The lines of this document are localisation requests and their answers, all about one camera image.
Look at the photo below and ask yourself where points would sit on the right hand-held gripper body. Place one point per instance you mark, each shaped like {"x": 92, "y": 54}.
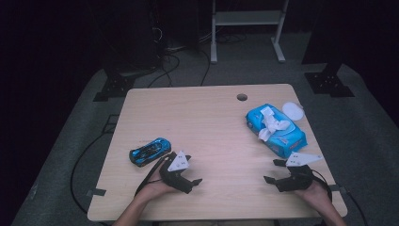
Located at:
{"x": 298, "y": 182}

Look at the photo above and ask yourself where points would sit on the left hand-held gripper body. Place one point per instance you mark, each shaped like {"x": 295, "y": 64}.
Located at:
{"x": 175, "y": 179}

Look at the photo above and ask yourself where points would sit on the blue wet wipes pack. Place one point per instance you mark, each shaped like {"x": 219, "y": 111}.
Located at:
{"x": 290, "y": 139}

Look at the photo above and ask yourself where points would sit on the blue and black toy car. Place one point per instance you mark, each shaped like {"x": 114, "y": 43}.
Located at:
{"x": 150, "y": 151}

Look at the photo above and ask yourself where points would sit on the white wet wipe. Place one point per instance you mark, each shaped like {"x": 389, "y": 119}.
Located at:
{"x": 273, "y": 125}

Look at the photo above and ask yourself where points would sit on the person's right hand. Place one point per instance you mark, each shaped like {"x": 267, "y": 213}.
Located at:
{"x": 316, "y": 194}

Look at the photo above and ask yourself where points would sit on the person's left hand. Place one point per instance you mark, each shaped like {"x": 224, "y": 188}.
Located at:
{"x": 155, "y": 190}

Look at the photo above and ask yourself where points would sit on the grey tape strip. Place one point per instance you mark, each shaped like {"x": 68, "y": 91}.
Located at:
{"x": 95, "y": 192}
{"x": 335, "y": 188}

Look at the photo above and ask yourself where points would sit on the white round plastic lid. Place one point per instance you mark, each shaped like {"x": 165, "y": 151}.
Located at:
{"x": 293, "y": 110}

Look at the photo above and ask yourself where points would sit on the black metal stand base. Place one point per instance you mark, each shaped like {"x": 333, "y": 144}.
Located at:
{"x": 329, "y": 83}
{"x": 114, "y": 88}

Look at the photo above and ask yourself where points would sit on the white metal stand frame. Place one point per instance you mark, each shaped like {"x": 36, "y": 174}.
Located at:
{"x": 247, "y": 18}

